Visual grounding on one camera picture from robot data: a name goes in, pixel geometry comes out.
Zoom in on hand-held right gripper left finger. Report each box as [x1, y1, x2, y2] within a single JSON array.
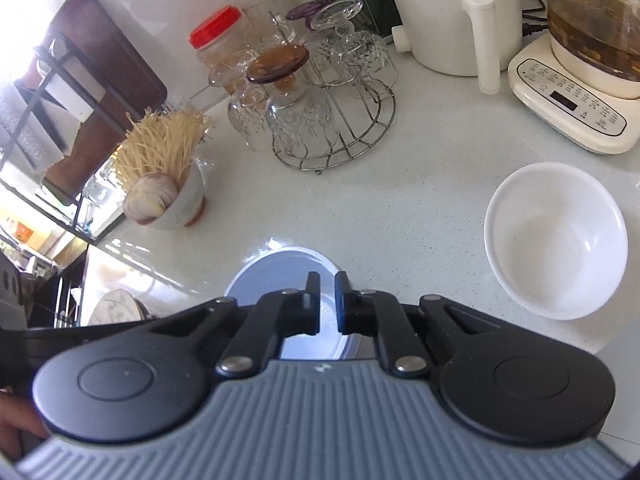
[[150, 271, 322, 376]]

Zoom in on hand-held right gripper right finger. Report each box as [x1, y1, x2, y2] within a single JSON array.
[[334, 271, 501, 380]]

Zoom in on translucent plastic bowl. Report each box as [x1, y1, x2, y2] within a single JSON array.
[[223, 246, 361, 362]]

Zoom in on person's left hand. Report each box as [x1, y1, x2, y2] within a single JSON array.
[[0, 392, 49, 449]]

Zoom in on white leaf print plate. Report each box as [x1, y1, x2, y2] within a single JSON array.
[[92, 288, 146, 327]]

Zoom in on small ceramic bowl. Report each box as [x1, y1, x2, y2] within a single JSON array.
[[144, 160, 206, 231]]

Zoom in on set of patterned glass cups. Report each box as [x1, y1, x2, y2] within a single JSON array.
[[207, 0, 399, 160]]

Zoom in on purple onion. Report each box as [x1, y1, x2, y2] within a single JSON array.
[[122, 172, 180, 225]]

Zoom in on white ceramic bowl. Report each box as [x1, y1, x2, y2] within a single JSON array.
[[483, 161, 629, 321]]

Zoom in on bundle of dry noodles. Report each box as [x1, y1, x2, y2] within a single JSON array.
[[112, 107, 212, 187]]

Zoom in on black metal dish rack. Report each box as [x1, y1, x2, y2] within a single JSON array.
[[0, 30, 128, 243]]

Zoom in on plastic jar with red lid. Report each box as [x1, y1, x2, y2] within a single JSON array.
[[189, 5, 252, 96]]

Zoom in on white electric pot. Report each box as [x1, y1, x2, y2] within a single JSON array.
[[382, 0, 523, 95]]

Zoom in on brown cutting board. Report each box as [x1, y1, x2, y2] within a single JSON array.
[[42, 0, 168, 202]]

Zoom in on glass kettle with cream base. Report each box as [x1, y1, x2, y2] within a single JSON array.
[[507, 0, 640, 155]]

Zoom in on wire cup rack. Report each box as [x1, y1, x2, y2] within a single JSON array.
[[270, 10, 398, 177]]

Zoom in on black power cable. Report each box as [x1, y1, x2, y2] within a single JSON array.
[[520, 0, 551, 38]]

